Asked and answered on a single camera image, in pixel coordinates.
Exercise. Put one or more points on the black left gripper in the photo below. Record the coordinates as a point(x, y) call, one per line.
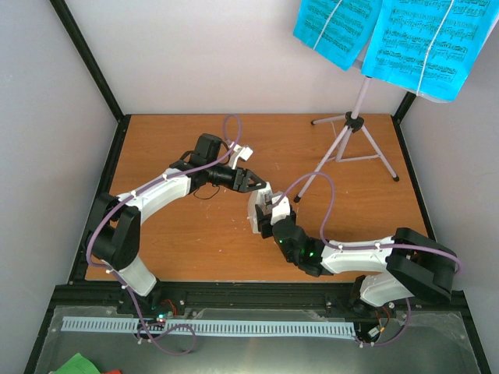
point(238, 181)

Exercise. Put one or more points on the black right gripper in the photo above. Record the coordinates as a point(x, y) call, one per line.
point(263, 223)

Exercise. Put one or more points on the black aluminium frame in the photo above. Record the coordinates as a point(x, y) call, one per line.
point(79, 292)

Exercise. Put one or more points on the blue sheet music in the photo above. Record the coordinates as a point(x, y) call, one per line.
point(337, 30)
point(429, 47)

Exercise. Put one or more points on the red paper piece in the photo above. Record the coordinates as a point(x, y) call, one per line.
point(114, 371)

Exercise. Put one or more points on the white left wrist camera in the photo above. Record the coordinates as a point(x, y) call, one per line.
point(238, 153)

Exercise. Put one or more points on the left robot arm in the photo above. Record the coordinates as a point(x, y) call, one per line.
point(113, 227)

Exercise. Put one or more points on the light blue cable duct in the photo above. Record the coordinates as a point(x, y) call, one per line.
point(212, 328)

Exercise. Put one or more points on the green paper sheet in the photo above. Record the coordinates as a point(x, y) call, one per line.
point(77, 364)

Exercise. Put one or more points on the white metronome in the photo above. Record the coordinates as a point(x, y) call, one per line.
point(265, 208)

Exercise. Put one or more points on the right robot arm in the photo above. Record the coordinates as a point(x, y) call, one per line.
point(404, 265)

